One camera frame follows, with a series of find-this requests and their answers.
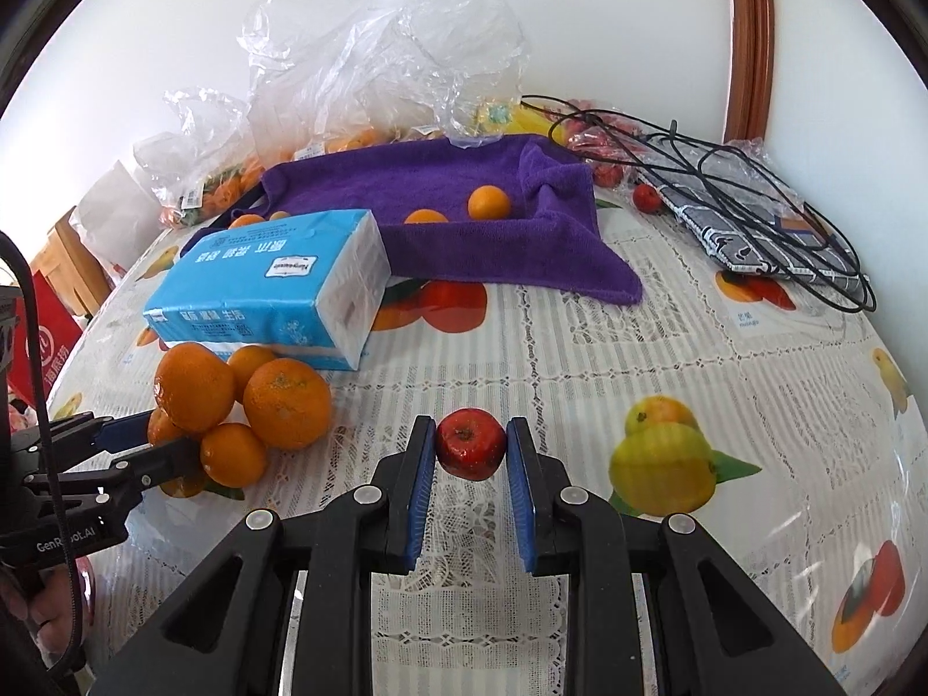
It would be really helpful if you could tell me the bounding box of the clear bag of mandarins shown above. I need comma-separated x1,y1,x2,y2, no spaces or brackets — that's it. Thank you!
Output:
134,87,291,229

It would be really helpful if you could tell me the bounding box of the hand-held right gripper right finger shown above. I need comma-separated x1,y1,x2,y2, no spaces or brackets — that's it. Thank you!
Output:
505,416,846,696

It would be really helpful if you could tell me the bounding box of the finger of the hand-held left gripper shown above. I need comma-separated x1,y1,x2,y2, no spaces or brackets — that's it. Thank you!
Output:
21,412,153,477
29,438,205,516

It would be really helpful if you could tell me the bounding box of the grey patterned pouch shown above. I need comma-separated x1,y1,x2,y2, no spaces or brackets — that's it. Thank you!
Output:
656,159,871,306

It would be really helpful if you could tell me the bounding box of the person's left hand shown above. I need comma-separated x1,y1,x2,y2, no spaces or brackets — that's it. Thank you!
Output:
0,567,71,640

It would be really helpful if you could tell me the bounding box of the red paper bag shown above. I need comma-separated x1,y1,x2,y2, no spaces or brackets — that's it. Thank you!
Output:
10,271,85,408

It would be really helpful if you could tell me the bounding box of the blue tissue pack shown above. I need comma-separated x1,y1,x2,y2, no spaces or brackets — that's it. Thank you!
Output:
141,209,393,371

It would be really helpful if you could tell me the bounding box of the large orange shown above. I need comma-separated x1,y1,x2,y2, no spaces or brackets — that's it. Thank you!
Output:
154,343,237,434
242,357,333,451

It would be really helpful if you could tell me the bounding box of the clear bag of red fruits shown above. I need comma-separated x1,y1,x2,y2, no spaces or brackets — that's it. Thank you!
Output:
561,97,646,188

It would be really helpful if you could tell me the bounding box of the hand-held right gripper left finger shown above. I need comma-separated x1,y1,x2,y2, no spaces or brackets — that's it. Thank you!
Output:
90,415,437,696

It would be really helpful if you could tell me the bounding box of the coiled black cable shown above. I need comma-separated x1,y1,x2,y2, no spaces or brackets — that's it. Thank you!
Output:
522,94,878,314

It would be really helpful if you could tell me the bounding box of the brown wooden door frame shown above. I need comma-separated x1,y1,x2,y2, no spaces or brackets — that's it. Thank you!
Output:
721,0,778,150

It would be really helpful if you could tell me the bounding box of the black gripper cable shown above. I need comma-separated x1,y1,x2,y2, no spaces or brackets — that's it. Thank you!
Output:
0,232,88,672

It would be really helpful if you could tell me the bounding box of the clear bag of kumquats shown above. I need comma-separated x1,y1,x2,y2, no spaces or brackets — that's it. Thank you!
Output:
242,0,527,161

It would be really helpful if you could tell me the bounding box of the white plastic bag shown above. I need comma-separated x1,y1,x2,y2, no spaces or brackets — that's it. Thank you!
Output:
76,159,175,269

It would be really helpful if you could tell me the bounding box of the yellow packet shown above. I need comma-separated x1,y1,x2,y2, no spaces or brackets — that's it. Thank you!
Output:
467,97,552,139

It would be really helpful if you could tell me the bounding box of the purple towel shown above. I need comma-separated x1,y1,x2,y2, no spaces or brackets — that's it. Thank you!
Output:
257,134,645,306

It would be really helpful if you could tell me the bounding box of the small red apple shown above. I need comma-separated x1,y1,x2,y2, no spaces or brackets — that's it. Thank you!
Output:
435,408,507,481

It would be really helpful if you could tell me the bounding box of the wooden chair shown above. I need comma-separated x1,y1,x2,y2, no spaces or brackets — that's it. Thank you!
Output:
32,209,111,314

